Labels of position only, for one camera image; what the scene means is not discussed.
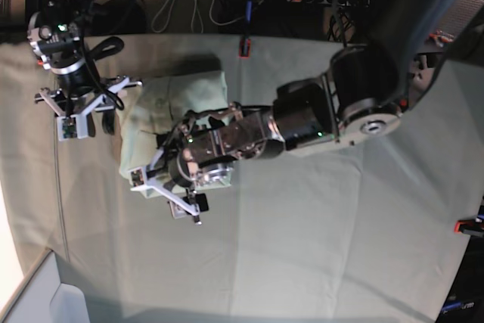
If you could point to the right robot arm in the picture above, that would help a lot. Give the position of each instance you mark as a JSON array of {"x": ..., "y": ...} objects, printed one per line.
[{"x": 56, "y": 34}]

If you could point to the red clamp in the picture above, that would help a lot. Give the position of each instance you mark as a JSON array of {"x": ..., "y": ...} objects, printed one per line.
[
  {"x": 244, "y": 45},
  {"x": 471, "y": 227}
]

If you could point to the red clamp at centre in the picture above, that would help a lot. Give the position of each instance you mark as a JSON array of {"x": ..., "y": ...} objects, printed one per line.
[{"x": 244, "y": 45}]

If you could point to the red clamp at right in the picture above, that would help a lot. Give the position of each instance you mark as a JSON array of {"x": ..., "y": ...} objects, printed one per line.
[{"x": 471, "y": 227}]

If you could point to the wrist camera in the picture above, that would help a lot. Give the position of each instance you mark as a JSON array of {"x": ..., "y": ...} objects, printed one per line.
[
  {"x": 138, "y": 176},
  {"x": 72, "y": 127}
]

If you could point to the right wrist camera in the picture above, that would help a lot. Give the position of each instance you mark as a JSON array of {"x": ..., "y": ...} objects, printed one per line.
[{"x": 72, "y": 127}]

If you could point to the black round stool base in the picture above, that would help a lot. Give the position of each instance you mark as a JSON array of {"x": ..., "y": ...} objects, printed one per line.
[{"x": 113, "y": 19}]

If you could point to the white plastic bin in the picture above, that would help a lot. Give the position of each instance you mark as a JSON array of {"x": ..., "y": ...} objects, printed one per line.
[{"x": 43, "y": 297}]

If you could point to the light green polo t-shirt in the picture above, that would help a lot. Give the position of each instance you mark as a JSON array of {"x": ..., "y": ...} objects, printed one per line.
[{"x": 154, "y": 108}]

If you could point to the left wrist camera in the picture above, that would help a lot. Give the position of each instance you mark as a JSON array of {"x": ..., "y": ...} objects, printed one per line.
[{"x": 138, "y": 176}]

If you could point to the blue clamp at bottom right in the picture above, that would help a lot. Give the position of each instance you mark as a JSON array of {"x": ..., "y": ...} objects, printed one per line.
[{"x": 456, "y": 306}]

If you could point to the grey-green table cloth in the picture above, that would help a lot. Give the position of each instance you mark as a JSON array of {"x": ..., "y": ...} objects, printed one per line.
[{"x": 365, "y": 234}]

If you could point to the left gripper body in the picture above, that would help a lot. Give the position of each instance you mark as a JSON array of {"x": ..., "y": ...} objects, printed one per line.
[{"x": 179, "y": 207}]

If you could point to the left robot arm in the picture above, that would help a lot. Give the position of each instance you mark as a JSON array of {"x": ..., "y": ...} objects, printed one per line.
[{"x": 363, "y": 94}]

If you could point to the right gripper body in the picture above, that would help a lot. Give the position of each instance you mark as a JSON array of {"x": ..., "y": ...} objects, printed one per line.
[{"x": 74, "y": 95}]

